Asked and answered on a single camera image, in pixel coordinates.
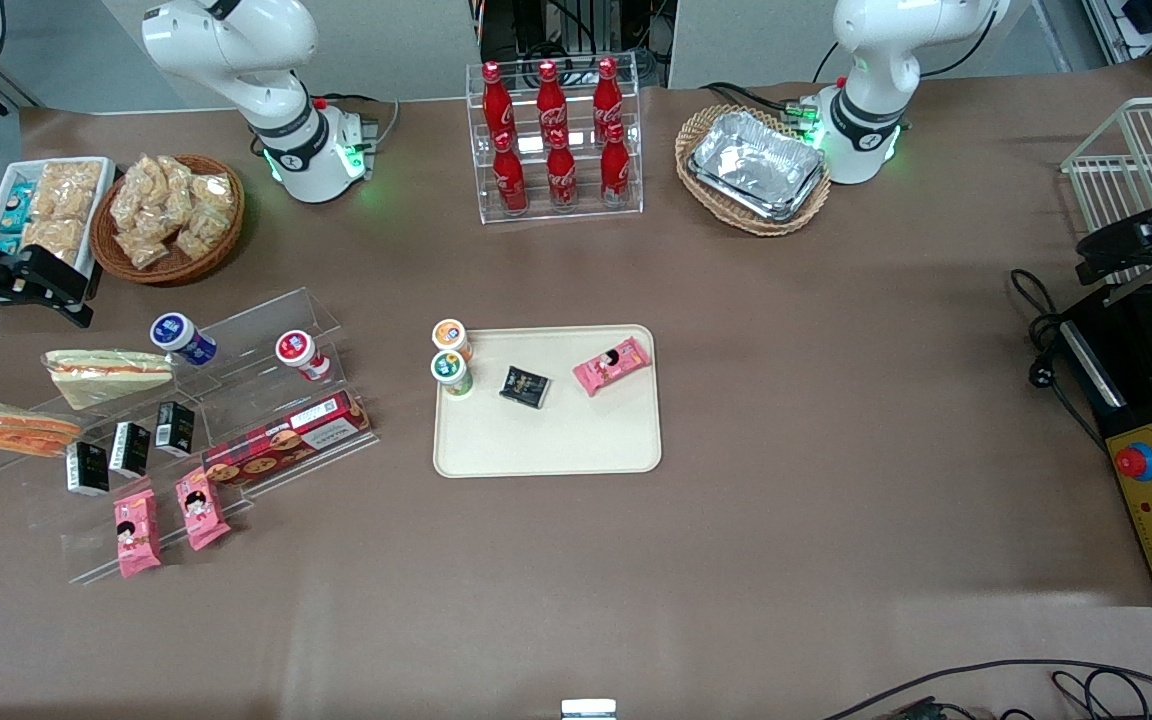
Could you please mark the teal snack packet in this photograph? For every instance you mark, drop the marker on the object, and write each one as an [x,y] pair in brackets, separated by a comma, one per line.
[15,205]
[6,244]

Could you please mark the small white grey device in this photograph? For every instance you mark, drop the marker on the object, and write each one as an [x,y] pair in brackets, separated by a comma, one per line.
[588,709]

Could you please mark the orange-lid small cup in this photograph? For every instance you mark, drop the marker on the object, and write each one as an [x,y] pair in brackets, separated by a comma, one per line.
[450,336]

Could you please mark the red emergency stop button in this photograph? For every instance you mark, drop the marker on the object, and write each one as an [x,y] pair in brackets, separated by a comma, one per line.
[1136,461]

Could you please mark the red cookie box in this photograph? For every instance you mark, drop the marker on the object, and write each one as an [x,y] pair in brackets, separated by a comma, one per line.
[286,438]

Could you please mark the black foil snack packet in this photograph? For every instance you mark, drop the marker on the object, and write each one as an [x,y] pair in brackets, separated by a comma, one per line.
[524,386]

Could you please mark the brown table cover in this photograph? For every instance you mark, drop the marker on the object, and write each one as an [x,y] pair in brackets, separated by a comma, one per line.
[736,560]

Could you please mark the small black carton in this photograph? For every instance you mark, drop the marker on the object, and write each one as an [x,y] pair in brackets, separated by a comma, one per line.
[129,449]
[174,429]
[87,468]

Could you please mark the clear acrylic stepped shelf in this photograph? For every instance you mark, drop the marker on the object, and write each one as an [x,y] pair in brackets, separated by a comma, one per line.
[266,420]

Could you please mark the green-lid small cup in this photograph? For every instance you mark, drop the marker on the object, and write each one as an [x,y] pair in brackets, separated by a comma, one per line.
[450,370]

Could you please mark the sandwich orange crust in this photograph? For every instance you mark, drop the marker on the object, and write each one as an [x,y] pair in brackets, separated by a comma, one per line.
[21,430]

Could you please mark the pink cartoon snack packet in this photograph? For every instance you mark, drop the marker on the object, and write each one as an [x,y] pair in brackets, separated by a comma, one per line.
[612,366]
[138,533]
[202,508]

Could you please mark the aluminium foil tray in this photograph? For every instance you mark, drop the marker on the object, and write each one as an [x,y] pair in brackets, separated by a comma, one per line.
[756,160]
[781,214]

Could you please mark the dark brown wicker basket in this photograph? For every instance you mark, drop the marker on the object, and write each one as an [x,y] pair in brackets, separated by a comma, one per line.
[171,272]

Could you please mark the white rectangular bin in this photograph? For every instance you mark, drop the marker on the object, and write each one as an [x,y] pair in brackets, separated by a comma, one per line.
[104,200]

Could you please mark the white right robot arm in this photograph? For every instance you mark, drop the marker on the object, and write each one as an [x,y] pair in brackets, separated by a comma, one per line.
[266,60]

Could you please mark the clear acrylic bottle rack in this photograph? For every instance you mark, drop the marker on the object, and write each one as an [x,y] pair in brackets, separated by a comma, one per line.
[581,212]

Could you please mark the grey metal bar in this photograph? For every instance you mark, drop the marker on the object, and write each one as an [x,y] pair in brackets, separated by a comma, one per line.
[6,95]

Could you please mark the blue-lid white bottle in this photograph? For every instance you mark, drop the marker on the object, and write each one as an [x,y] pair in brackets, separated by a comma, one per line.
[181,338]

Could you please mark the metal frame shelving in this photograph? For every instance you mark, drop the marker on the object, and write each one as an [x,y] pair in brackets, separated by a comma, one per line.
[1151,35]

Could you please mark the wrapped sandwich pale bread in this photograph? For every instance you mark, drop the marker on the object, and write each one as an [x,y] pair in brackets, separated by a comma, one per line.
[106,378]

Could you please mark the light tan wicker basket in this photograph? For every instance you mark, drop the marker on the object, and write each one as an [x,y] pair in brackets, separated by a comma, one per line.
[766,225]

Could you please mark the clear bag of puffed snacks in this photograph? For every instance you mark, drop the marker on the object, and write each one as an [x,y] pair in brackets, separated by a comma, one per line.
[201,232]
[143,247]
[168,178]
[134,195]
[214,192]

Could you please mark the beige cracker bag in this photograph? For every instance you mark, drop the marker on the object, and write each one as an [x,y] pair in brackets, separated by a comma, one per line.
[54,238]
[69,188]

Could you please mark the black sealing machine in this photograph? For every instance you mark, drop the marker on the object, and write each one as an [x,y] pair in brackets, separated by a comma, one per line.
[1146,400]

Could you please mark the red-lid white bottle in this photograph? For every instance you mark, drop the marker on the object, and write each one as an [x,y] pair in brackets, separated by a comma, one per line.
[301,354]

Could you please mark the red cola bottle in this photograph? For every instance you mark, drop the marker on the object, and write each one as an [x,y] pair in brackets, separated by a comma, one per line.
[510,180]
[496,100]
[551,98]
[607,95]
[562,178]
[615,170]

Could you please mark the beige plastic serving tray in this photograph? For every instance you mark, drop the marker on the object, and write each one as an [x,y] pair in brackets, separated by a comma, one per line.
[556,440]

